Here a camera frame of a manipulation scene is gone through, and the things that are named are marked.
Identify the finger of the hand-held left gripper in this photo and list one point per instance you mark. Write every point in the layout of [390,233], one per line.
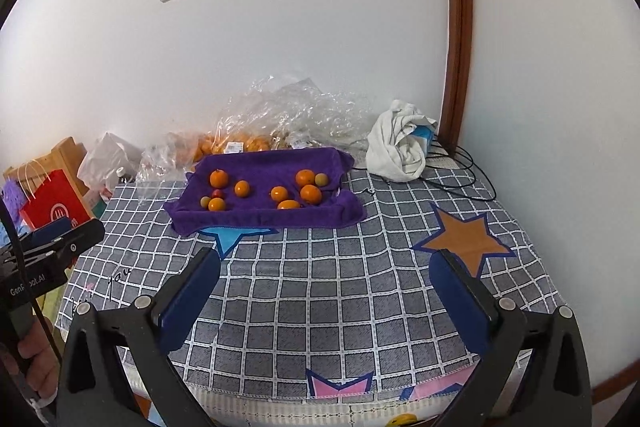
[47,228]
[75,242]

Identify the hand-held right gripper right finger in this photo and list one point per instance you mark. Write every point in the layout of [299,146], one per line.
[460,302]

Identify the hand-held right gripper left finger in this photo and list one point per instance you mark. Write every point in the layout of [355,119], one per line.
[192,297]

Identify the small orange tangerine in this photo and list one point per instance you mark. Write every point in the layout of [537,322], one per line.
[305,177]
[216,205]
[279,193]
[310,194]
[288,205]
[242,188]

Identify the small green fruit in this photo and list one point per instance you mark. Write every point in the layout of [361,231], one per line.
[320,179]
[205,202]

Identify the orange tangerine with stem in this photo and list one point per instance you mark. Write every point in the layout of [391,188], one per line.
[219,178]

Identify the person's left hand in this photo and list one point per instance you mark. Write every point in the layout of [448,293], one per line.
[40,357]

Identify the red paper bag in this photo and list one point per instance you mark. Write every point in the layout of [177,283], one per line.
[52,202]

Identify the purple fuzzy item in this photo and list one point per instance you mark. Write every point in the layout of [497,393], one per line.
[12,199]

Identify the cardboard carton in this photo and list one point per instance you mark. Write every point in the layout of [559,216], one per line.
[100,202]

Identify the wooden crate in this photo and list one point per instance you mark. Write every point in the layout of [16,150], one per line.
[65,154]

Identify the dark bottle with white cap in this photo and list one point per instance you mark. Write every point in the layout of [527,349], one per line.
[120,174]

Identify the white plastic bag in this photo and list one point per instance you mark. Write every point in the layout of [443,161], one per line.
[107,159]

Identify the purple towel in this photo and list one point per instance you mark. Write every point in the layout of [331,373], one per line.
[260,217]

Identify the clear plastic bag of tangerines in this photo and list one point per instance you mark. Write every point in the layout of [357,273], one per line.
[170,152]

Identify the grey checked cloth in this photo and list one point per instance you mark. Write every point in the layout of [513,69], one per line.
[325,282]

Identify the blue box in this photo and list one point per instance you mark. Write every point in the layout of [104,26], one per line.
[424,139]

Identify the white crumpled cloth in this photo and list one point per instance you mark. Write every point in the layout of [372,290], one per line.
[395,147]

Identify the large clear labelled plastic bag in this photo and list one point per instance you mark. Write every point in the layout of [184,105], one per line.
[300,112]

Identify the brown wooden door frame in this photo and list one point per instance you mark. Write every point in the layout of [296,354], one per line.
[460,17]

